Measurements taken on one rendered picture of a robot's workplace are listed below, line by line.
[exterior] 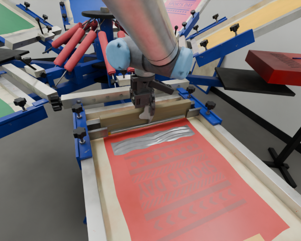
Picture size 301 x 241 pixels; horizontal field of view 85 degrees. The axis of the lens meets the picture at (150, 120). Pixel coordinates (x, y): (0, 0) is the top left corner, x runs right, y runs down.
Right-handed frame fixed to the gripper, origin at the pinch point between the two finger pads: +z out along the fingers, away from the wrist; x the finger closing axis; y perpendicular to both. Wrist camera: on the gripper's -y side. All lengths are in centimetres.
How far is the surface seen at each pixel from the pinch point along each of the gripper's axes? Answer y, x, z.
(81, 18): 12, -162, -19
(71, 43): 25, -74, -14
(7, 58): 79, -124, 6
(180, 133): -11.5, 9.2, 4.9
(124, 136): 11.8, 2.6, 5.3
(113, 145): 17.1, 6.4, 5.2
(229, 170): -18.1, 32.1, 5.3
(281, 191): -25, 45, 2
